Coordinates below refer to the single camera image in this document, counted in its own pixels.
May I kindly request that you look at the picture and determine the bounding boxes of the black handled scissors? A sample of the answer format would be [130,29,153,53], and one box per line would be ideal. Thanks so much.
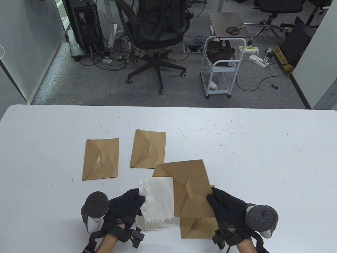
[226,24,246,35]

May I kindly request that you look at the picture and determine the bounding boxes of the grey floor socket box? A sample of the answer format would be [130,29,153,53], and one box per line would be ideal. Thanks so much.
[183,43,204,54]

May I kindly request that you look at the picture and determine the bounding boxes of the grey wheeled computer dolly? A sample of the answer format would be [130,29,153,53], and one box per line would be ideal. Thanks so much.
[67,30,111,62]

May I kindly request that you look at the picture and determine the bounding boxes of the white power strip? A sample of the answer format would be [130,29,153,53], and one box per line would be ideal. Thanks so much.
[249,54,270,68]

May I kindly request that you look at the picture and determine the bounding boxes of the black flat monitor panel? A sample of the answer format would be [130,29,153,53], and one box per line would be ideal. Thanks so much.
[279,16,316,66]

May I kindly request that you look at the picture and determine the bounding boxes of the white plug adapter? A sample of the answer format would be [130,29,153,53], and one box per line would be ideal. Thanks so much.
[264,47,275,64]

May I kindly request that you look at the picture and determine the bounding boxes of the black floor cable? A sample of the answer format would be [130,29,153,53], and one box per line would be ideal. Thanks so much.
[236,70,290,92]

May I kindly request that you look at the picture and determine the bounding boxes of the black bag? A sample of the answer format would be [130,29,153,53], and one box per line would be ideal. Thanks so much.
[205,42,235,67]

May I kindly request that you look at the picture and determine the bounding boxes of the person's left forearm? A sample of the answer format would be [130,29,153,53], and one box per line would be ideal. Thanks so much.
[96,232,119,253]

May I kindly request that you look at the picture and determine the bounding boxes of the brown paper envelope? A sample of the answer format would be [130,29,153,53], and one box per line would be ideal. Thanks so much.
[152,159,216,218]
[180,184,219,239]
[129,129,167,169]
[82,138,119,181]

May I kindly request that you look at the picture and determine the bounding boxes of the white lined paper sheet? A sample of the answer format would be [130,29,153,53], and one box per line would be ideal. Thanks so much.
[139,177,175,222]
[135,214,167,232]

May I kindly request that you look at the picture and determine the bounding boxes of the person's right forearm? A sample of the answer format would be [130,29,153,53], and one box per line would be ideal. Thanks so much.
[234,239,260,253]

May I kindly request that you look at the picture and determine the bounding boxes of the yellow cardboard box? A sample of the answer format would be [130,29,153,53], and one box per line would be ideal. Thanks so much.
[273,46,294,74]

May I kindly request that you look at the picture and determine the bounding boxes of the person's left hand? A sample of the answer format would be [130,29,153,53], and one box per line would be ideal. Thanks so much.
[101,188,146,237]

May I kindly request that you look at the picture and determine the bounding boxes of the person's right hand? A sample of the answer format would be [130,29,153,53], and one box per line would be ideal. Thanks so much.
[206,188,254,239]

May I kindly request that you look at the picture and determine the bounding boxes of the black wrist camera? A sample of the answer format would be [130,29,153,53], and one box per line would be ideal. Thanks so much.
[212,228,227,250]
[130,228,145,249]

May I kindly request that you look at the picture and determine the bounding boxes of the dark brown side table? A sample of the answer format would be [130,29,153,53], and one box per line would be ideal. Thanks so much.
[207,12,252,49]

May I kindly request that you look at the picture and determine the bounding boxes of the white rolling cart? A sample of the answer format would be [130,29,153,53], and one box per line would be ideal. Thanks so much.
[200,36,246,99]

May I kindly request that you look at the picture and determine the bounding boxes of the black mesh office chair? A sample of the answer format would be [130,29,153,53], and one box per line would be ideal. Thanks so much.
[115,0,194,94]

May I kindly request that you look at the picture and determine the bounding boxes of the tangle of black cables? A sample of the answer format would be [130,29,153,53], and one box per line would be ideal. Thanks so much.
[79,32,133,71]

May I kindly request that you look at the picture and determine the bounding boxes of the black computer tower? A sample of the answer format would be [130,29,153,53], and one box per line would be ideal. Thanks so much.
[65,0,106,53]

